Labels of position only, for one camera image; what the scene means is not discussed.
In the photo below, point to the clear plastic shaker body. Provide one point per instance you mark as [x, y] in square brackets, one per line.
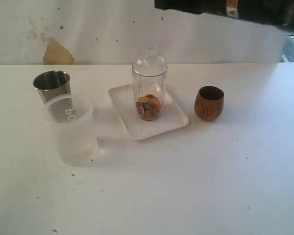
[149, 85]

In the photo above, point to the clear plastic shaker lid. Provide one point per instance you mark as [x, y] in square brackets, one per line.
[149, 63]

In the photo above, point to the brown wooden cup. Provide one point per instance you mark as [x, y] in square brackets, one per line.
[209, 103]

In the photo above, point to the stainless steel cup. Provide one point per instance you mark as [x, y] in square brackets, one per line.
[52, 84]

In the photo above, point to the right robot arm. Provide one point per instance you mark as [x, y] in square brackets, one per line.
[279, 13]

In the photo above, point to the white rectangular tray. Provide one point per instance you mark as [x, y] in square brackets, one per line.
[172, 116]

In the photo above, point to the translucent plastic container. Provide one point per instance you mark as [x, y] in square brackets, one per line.
[69, 117]

